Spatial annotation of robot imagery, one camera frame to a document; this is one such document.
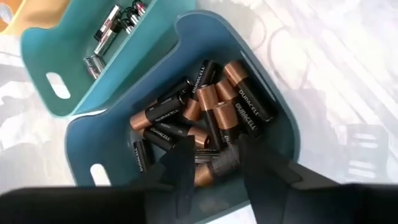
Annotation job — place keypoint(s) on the black and silver AAA battery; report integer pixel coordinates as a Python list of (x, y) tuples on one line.
[(99, 63)]

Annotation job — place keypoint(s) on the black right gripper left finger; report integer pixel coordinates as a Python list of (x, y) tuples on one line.
[(93, 205)]

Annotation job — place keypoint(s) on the slate blue plastic bin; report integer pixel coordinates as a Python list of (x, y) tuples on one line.
[(102, 140)]

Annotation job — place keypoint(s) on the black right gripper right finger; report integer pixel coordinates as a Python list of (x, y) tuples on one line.
[(295, 202)]

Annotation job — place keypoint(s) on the yellow plastic bin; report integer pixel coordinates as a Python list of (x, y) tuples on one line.
[(37, 12)]

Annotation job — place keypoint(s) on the silver Energizer AAA battery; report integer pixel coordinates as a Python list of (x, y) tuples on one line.
[(127, 25)]

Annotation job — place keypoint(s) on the Energizer Max AAA battery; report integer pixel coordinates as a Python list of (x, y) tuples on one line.
[(107, 23)]

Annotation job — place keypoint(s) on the silver black-tipped AAA battery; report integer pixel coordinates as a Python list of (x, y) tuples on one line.
[(139, 7), (105, 42)]

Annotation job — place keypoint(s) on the green plastic bin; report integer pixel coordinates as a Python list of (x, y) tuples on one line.
[(62, 46)]

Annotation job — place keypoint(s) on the Duracell copper-black AA battery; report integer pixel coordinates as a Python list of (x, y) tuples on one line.
[(248, 90), (241, 109)]

